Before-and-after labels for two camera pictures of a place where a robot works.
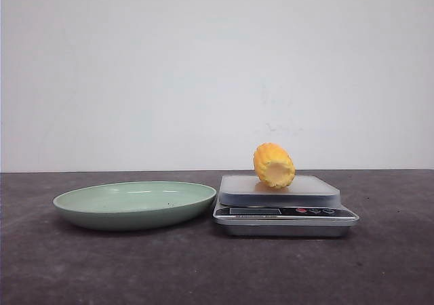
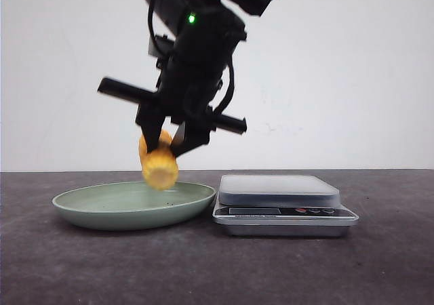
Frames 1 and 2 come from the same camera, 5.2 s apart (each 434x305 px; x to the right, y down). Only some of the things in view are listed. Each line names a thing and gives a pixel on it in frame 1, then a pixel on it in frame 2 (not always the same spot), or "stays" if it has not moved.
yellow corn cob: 273,165 to 159,167
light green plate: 133,205 stays
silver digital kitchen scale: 308,207 stays
